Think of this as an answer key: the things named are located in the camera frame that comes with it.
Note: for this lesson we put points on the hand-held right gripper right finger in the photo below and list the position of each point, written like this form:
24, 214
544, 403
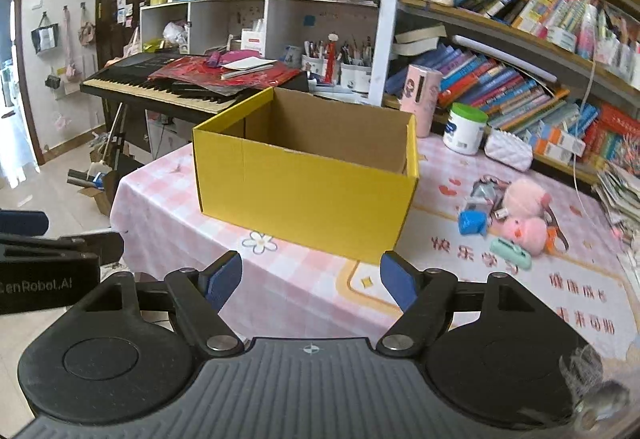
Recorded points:
400, 281

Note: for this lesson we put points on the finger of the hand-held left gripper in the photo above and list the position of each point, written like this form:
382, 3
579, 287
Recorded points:
95, 248
22, 221

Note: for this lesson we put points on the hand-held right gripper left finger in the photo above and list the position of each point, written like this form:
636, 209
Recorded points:
225, 280

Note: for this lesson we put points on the small blue box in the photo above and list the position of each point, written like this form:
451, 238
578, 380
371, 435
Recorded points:
472, 222

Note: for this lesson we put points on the yellow cardboard box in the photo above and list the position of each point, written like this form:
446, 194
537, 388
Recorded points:
300, 189

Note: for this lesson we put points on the pink plush toy orange face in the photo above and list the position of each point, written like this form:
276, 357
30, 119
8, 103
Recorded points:
524, 233

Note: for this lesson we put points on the pink plush ball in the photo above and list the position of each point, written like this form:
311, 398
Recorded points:
525, 198

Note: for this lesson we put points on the small pink shoulder bag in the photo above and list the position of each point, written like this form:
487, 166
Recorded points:
71, 66

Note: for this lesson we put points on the brown cardboard floor box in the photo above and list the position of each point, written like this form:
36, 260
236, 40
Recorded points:
95, 197

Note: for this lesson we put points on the pink checked tablecloth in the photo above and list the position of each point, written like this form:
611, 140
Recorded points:
300, 279

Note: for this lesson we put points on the mint green case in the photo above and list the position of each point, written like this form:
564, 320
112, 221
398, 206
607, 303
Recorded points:
510, 255

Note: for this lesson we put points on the white jar green lid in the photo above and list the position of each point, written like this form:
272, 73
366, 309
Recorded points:
465, 131

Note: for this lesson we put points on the white quilted purse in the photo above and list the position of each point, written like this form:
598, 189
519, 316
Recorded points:
507, 150

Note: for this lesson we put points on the black electronic keyboard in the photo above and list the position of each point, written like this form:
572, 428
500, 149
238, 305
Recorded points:
125, 79

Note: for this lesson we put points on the pink cylinder cartoon print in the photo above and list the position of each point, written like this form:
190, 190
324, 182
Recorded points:
422, 101

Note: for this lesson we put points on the grey hanging tote bag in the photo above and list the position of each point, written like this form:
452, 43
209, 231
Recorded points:
45, 38

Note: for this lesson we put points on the pink hanging bag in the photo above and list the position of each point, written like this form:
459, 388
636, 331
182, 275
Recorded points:
86, 34

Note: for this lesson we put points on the red plastic bags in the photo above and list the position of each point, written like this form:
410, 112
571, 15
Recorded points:
200, 71

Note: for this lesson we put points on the white pen cup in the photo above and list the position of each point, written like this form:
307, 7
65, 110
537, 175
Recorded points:
356, 77
314, 67

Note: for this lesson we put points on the white notebook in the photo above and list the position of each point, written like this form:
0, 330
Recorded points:
247, 65

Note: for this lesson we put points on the lower row of books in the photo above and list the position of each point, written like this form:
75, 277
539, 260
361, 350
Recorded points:
500, 84

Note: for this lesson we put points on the white plastic bag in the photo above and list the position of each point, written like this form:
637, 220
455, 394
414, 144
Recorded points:
175, 34

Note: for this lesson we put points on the stack of papers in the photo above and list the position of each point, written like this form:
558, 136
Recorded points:
617, 199

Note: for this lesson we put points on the red tassel pen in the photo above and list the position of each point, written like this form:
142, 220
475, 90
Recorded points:
330, 59

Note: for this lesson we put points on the white box red label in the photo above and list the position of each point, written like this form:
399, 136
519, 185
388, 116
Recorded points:
252, 41

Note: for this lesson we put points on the thick cream-edged books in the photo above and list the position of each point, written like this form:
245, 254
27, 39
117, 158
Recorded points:
417, 39

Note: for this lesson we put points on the white wooden bookshelf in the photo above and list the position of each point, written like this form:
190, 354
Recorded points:
387, 19

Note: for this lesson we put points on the white shelf unit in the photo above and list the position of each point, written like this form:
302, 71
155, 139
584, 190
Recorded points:
300, 16

